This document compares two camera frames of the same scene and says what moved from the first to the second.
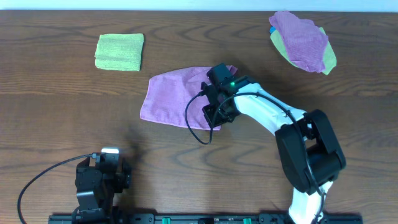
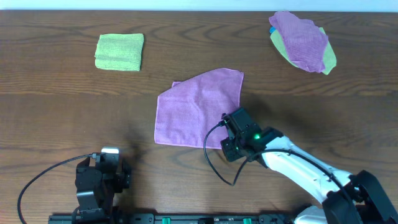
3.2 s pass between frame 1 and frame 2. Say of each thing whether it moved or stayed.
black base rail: stayed
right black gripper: moved
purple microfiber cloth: moved
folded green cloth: stayed
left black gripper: stayed
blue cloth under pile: stayed
